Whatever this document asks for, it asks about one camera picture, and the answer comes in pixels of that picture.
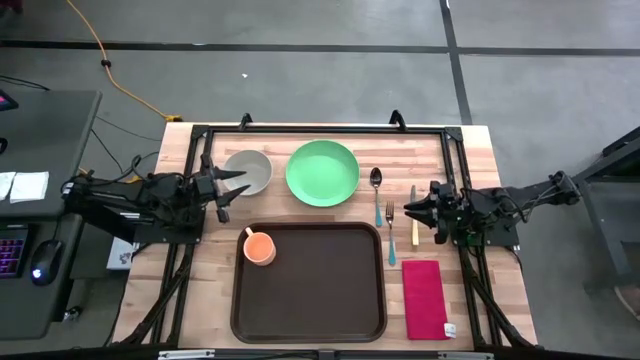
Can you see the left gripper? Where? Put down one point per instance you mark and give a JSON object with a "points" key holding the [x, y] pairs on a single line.
{"points": [[217, 200]]}

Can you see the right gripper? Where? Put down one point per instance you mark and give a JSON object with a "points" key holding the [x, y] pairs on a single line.
{"points": [[445, 210]]}

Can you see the light grey bowl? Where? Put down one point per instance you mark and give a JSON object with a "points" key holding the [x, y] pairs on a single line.
{"points": [[255, 170]]}

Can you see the orange mug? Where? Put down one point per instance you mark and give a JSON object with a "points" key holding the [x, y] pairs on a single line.
{"points": [[259, 248]]}

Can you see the red cloth napkin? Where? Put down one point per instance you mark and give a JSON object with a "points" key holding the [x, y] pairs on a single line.
{"points": [[422, 300]]}

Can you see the green plate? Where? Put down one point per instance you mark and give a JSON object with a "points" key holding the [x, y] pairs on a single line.
{"points": [[322, 173]]}

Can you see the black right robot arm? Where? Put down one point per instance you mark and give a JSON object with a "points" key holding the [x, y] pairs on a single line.
{"points": [[525, 195]]}

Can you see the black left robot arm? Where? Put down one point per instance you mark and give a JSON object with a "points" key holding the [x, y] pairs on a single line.
{"points": [[125, 195]]}

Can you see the brown plastic tray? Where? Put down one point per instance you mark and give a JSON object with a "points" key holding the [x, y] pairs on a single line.
{"points": [[325, 300]]}

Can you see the white printed box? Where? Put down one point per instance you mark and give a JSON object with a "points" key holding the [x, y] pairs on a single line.
{"points": [[120, 255]]}

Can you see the silver light bar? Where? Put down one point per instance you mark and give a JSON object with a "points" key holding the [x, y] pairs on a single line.
{"points": [[465, 355], [185, 354]]}

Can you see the grey desk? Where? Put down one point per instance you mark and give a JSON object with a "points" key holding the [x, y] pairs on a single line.
{"points": [[50, 135]]}

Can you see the black side table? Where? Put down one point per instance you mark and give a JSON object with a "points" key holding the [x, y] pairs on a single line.
{"points": [[615, 160]]}

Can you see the black computer mouse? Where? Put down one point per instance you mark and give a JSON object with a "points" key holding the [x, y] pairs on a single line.
{"points": [[47, 260]]}

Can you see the white paper sheet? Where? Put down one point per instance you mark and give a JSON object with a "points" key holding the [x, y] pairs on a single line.
{"points": [[5, 185], [30, 186]]}

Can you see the black backlit keyboard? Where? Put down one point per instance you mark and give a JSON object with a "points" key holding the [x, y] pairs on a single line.
{"points": [[12, 250]]}

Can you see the black device pink screen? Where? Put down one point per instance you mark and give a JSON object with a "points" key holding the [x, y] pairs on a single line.
{"points": [[7, 101]]}

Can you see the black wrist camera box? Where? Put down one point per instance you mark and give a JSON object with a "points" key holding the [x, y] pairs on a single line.
{"points": [[205, 185]]}

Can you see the black frame clamp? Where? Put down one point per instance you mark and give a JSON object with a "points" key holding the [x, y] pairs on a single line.
{"points": [[397, 120], [246, 121]]}

